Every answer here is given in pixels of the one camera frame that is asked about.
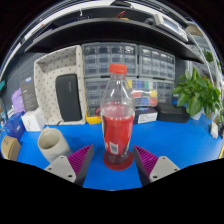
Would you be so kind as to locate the clear organiser with coloured parts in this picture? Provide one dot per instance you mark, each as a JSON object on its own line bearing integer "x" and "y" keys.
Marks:
{"x": 145, "y": 93}

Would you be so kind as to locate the small green plant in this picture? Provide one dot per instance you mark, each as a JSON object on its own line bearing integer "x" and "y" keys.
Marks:
{"x": 208, "y": 55}

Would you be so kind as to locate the dark grey flat box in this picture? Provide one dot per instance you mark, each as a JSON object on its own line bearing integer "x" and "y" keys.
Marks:
{"x": 29, "y": 96}

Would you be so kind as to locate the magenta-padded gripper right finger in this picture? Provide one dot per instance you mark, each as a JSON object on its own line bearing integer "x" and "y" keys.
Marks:
{"x": 163, "y": 166}

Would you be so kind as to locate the black zip case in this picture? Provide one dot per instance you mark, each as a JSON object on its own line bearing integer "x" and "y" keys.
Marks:
{"x": 68, "y": 98}

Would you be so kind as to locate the green potted plant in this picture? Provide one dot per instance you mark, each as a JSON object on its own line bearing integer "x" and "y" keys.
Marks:
{"x": 195, "y": 95}

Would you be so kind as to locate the black overhead shelf unit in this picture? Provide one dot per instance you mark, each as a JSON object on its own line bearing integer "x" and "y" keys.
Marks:
{"x": 110, "y": 31}

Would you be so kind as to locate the yellow multimeter with red leads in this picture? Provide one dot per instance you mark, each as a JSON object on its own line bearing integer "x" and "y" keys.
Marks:
{"x": 92, "y": 119}

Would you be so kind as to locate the white dotted storage tray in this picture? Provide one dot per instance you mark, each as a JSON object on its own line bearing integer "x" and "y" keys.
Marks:
{"x": 46, "y": 86}

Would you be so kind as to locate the white square box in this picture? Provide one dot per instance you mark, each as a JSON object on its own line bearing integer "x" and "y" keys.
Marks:
{"x": 33, "y": 120}

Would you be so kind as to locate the black pouch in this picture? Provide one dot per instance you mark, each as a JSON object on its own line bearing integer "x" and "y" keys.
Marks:
{"x": 171, "y": 114}

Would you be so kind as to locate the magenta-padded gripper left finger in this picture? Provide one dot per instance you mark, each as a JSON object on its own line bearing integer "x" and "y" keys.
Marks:
{"x": 61, "y": 166}

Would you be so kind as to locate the white ceramic mug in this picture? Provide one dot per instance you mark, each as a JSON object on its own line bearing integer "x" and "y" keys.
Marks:
{"x": 53, "y": 146}

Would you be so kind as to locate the brown cardboard box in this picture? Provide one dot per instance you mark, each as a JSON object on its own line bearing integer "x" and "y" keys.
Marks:
{"x": 10, "y": 148}

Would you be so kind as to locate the red-labelled clear drink bottle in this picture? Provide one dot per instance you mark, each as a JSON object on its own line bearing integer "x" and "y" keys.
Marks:
{"x": 117, "y": 133}

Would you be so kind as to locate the blue printed box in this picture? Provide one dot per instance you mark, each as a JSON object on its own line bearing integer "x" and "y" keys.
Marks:
{"x": 15, "y": 126}

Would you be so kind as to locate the purple plastic bag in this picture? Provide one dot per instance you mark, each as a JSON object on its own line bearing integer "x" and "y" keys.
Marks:
{"x": 17, "y": 101}

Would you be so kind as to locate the black box with white label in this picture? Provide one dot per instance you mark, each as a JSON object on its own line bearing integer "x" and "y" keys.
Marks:
{"x": 145, "y": 116}

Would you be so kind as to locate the grey small-parts drawer cabinet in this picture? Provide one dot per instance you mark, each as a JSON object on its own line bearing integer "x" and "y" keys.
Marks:
{"x": 165, "y": 92}
{"x": 100, "y": 60}
{"x": 156, "y": 63}
{"x": 95, "y": 96}

